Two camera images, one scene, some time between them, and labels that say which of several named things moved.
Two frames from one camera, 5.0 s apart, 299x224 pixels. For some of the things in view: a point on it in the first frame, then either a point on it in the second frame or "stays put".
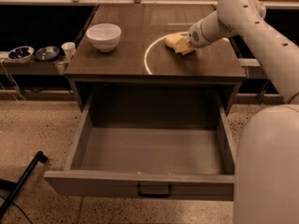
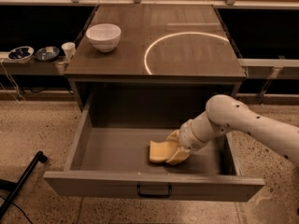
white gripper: [196, 37] → [186, 136]
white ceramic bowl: [105, 36] stays put
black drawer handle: [153, 195] stays put
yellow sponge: [177, 42] → [162, 151]
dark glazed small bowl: [47, 52] stays put
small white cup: [69, 49] stays put
